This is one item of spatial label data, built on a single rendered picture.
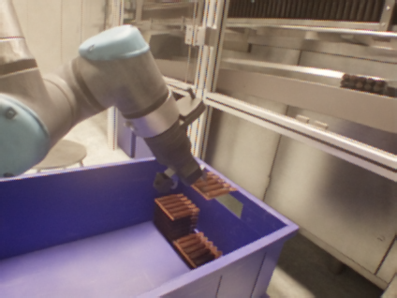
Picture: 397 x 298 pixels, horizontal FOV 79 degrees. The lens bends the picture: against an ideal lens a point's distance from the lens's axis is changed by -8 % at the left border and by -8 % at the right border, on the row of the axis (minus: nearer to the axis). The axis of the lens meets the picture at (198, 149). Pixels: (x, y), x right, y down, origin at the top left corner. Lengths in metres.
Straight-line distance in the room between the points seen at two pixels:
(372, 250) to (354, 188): 0.21
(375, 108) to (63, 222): 0.78
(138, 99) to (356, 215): 0.83
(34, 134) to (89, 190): 0.43
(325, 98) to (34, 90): 0.63
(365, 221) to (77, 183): 0.89
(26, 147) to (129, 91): 0.17
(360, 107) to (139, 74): 0.50
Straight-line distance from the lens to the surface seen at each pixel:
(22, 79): 0.30
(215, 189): 0.58
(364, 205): 1.00
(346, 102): 0.70
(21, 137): 0.27
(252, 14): 1.12
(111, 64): 0.38
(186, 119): 0.46
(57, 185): 0.66
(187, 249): 0.70
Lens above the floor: 0.72
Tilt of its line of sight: 21 degrees down
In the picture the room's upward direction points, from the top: 9 degrees clockwise
